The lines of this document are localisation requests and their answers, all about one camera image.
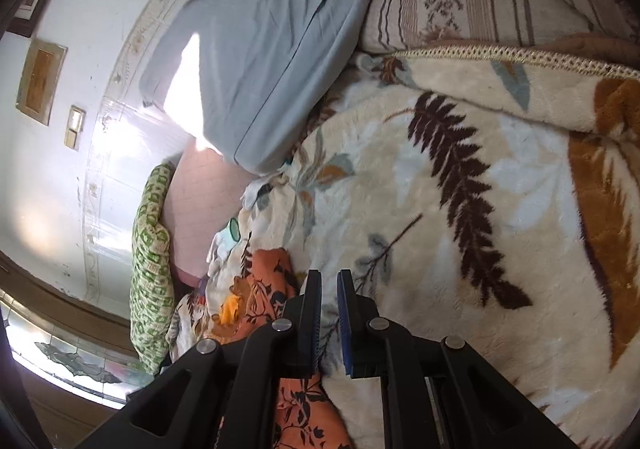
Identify framed wall picture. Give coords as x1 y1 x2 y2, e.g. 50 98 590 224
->
15 38 68 126

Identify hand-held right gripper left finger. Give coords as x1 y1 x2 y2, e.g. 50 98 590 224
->
85 269 323 449

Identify green patterned pillow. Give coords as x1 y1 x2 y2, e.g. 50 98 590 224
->
129 164 176 375

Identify orange floral garment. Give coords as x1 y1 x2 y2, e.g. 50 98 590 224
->
210 249 356 449

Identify leaf-print fleece blanket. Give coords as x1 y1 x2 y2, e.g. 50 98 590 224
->
167 46 640 449

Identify light blue pillow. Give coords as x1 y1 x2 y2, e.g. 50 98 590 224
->
139 0 381 176

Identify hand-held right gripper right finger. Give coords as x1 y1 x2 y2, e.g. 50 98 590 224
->
337 269 596 449

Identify pink quilted mattress pad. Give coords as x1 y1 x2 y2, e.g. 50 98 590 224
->
160 149 261 287

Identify wall switch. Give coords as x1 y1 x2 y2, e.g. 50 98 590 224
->
63 105 87 150

